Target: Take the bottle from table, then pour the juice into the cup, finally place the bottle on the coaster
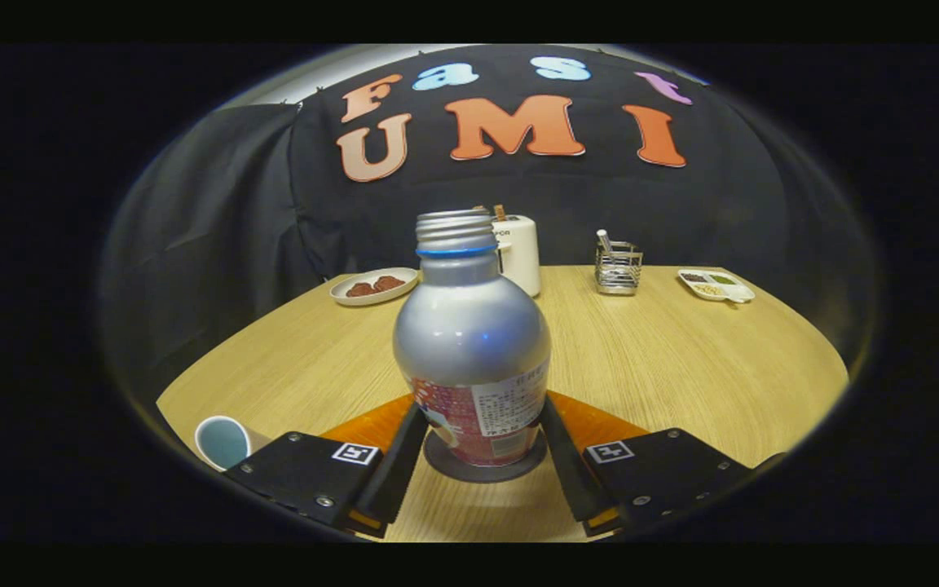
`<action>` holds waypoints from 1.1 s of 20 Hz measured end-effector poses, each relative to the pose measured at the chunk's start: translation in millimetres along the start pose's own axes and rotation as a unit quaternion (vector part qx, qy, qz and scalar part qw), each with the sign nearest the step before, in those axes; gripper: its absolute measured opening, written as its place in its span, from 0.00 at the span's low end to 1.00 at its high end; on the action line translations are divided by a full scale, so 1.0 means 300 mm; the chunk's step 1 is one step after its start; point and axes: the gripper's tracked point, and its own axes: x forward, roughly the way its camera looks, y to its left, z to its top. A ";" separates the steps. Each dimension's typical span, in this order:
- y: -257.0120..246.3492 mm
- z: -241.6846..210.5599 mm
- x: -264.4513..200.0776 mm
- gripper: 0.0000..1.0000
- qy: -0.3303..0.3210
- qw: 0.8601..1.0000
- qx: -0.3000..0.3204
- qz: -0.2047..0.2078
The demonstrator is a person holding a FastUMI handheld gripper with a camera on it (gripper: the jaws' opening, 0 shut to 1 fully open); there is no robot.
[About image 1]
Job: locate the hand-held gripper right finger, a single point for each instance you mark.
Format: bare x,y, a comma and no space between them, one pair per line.
571,473

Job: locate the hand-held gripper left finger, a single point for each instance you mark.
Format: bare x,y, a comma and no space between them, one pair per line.
400,473

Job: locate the dark round coaster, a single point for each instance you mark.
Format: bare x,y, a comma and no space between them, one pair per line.
482,474

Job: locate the silver juice bottle red label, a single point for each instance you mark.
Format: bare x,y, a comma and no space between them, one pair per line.
469,334

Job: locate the white cup blue inside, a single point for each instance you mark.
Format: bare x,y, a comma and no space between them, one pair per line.
221,442

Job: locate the wooden table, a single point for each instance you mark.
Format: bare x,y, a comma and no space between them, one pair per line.
665,367

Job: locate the white round plate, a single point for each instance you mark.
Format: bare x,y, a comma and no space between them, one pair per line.
355,300

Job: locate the brown food piece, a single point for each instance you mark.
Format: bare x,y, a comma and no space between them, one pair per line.
390,283
360,289

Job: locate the white toaster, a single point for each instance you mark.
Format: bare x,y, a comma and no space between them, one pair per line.
521,257

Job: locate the white divided dish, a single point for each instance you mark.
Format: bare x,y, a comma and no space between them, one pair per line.
716,285

